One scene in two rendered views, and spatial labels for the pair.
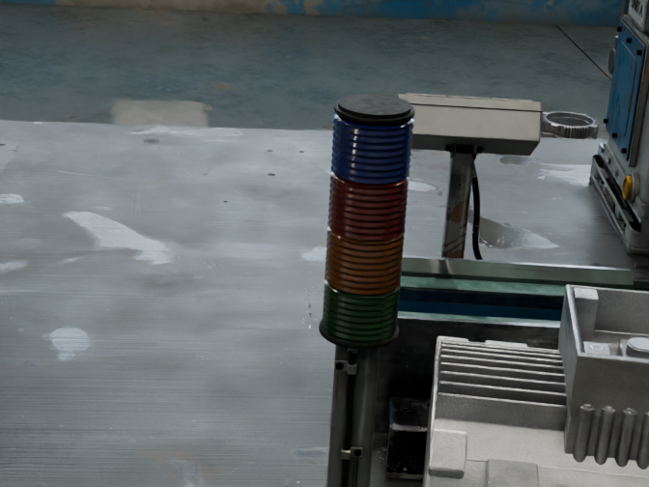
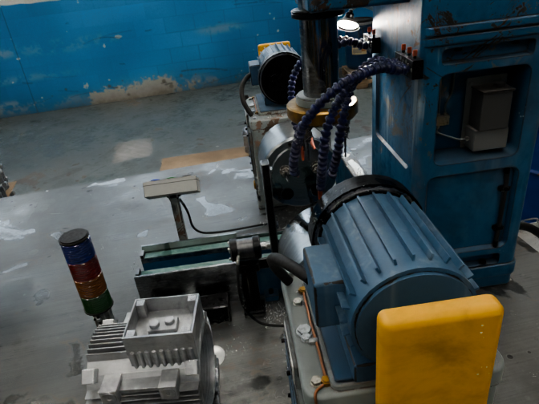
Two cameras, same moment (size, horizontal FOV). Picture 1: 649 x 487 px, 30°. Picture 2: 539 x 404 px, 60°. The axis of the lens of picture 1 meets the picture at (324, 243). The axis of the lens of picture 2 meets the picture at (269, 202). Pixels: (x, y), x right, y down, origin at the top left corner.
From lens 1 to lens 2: 0.45 m
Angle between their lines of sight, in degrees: 7
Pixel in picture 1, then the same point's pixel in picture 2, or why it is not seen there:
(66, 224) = (50, 240)
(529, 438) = (119, 363)
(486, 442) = (105, 367)
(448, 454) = (87, 378)
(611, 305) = (152, 303)
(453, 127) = (165, 191)
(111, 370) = (55, 306)
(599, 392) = (133, 348)
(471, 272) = (177, 245)
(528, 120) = (192, 183)
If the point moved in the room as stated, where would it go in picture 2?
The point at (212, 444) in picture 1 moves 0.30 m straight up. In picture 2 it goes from (87, 333) to (52, 244)
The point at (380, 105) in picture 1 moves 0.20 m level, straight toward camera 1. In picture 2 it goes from (74, 236) to (38, 301)
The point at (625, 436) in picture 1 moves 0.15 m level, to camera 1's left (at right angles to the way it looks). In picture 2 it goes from (147, 359) to (58, 373)
